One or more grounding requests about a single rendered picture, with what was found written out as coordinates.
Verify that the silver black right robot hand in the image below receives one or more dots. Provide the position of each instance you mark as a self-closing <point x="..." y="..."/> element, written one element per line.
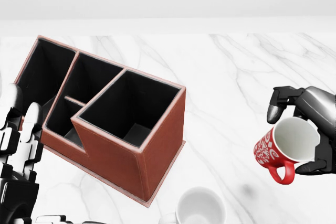
<point x="319" y="103"/>

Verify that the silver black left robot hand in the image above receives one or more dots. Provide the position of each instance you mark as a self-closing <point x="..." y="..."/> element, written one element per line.
<point x="18" y="142"/>

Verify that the red patterned mug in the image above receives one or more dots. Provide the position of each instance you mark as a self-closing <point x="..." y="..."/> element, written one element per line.
<point x="265" y="149"/>

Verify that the red-brown desk caddy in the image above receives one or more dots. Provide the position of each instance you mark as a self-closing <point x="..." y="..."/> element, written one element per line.
<point x="110" y="145"/>

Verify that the white mug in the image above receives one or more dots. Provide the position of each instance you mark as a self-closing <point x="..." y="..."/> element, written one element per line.
<point x="202" y="208"/>

